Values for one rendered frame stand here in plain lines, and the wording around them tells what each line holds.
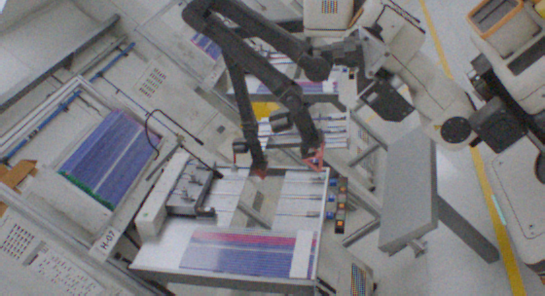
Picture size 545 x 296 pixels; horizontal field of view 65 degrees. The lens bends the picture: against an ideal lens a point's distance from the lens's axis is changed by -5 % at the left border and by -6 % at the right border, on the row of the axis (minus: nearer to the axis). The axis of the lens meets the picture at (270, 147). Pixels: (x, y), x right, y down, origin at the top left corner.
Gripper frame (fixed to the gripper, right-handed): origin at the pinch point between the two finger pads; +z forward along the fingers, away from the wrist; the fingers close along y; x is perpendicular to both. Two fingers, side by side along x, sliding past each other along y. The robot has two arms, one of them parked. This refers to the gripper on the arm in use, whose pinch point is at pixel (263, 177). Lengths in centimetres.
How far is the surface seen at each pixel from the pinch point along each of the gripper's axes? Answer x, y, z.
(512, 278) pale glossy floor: 105, 32, 35
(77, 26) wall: -243, -242, -25
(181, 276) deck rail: -20, 60, 0
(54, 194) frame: -68, 49, -33
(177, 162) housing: -40.1, -0.6, -10.9
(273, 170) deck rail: 3.4, -7.9, 2.4
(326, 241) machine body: 24, -4, 47
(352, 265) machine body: 36, -2, 62
